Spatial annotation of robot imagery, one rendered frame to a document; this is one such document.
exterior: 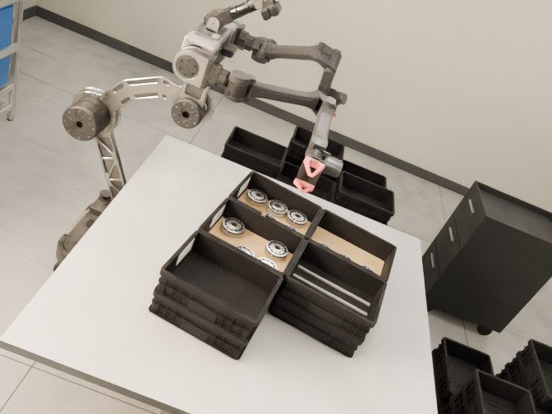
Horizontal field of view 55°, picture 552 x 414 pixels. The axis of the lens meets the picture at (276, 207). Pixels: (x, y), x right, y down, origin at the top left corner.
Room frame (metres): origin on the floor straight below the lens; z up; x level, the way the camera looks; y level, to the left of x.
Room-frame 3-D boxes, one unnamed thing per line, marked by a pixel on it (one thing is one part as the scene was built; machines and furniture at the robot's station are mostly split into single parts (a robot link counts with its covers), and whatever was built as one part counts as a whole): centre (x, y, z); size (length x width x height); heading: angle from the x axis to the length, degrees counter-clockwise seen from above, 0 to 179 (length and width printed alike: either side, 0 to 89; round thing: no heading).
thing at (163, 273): (1.49, 0.07, 0.92); 0.40 x 0.30 x 0.02; 84
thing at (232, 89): (1.91, 0.34, 1.44); 0.10 x 0.09 x 0.05; 94
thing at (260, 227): (1.79, 0.04, 0.87); 0.40 x 0.30 x 0.11; 84
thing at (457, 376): (2.20, -1.34, 0.26); 0.40 x 0.30 x 0.23; 4
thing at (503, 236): (3.20, -1.46, 0.45); 0.62 x 0.45 x 0.90; 94
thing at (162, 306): (1.49, 0.07, 0.76); 0.40 x 0.30 x 0.12; 84
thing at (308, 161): (1.48, -0.05, 1.47); 0.09 x 0.07 x 0.07; 2
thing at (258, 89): (1.99, 0.16, 1.45); 0.45 x 0.14 x 0.10; 123
